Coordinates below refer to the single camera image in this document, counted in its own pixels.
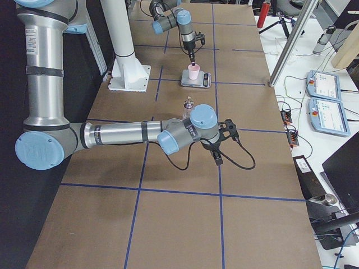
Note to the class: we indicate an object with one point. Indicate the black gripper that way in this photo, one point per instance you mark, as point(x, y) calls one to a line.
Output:
point(188, 45)
point(210, 146)

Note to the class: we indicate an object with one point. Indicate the pink plastic cup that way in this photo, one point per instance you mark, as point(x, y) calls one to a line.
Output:
point(193, 71)

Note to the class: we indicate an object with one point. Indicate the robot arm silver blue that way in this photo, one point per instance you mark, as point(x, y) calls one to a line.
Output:
point(168, 15)
point(48, 136)

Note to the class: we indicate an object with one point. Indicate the grey digital kitchen scale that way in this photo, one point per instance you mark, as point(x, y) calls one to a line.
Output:
point(203, 80)

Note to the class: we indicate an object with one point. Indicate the orange black connector block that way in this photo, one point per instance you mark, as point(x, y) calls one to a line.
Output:
point(286, 116)

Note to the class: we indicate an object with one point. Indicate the red cylinder bottle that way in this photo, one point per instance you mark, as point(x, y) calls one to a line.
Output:
point(263, 14)

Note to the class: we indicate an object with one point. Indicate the black tripod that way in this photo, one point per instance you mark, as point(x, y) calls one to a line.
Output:
point(283, 21)

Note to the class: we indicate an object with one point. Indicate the black box with label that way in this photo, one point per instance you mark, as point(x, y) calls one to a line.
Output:
point(319, 203)

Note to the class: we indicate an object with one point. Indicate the brown paper table cover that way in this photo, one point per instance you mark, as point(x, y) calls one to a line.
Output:
point(131, 207)

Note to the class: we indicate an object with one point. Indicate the lower blue teach pendant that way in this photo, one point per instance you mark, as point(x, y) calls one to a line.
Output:
point(328, 116)

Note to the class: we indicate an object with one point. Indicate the blue teach pendant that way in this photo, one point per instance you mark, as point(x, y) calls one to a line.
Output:
point(323, 85)
point(328, 116)

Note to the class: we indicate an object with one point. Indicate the black monitor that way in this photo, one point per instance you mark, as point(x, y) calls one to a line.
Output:
point(341, 169)

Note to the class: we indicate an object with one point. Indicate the upper blue teach pendant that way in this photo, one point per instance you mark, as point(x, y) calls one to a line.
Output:
point(323, 85)

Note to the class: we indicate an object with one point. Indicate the wooden beam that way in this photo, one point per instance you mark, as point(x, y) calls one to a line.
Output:
point(348, 20)

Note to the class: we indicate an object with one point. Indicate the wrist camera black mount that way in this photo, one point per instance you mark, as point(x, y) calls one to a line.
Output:
point(200, 37)
point(229, 129)

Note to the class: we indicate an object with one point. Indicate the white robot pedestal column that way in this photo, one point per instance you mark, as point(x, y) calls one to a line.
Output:
point(128, 74)

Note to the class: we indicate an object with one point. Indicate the aluminium frame post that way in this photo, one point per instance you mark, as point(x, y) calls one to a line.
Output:
point(301, 22)

